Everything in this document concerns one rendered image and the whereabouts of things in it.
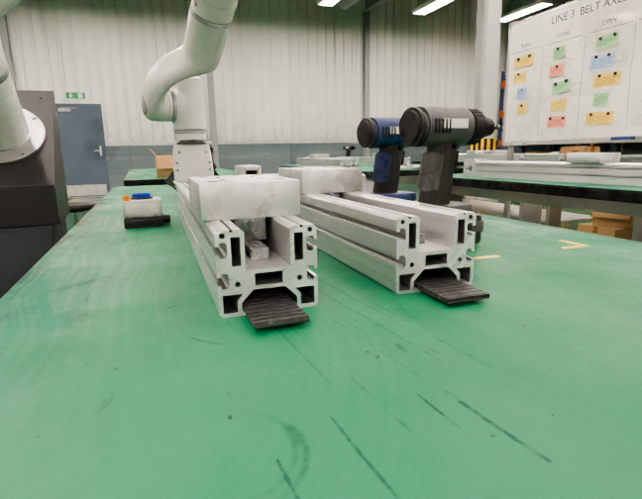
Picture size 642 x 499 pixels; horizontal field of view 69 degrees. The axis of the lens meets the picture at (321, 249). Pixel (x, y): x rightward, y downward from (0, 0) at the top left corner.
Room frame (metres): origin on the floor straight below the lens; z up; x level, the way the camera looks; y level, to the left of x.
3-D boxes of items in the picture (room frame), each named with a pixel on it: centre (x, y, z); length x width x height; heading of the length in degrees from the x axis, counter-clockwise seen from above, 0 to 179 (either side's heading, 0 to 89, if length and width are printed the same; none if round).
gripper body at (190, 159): (1.25, 0.33, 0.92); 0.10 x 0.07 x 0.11; 109
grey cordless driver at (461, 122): (0.77, -0.22, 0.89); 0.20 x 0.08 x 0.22; 118
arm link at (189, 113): (1.25, 0.34, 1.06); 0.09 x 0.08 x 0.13; 124
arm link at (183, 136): (1.25, 0.33, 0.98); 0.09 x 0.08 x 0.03; 109
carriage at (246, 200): (0.58, 0.10, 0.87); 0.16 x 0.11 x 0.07; 19
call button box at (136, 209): (1.04, 0.39, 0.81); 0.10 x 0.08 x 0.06; 109
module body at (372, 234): (0.88, 0.00, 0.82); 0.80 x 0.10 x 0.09; 19
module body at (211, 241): (0.82, 0.18, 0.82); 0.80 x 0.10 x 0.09; 19
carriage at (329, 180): (0.88, 0.00, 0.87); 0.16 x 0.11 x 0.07; 19
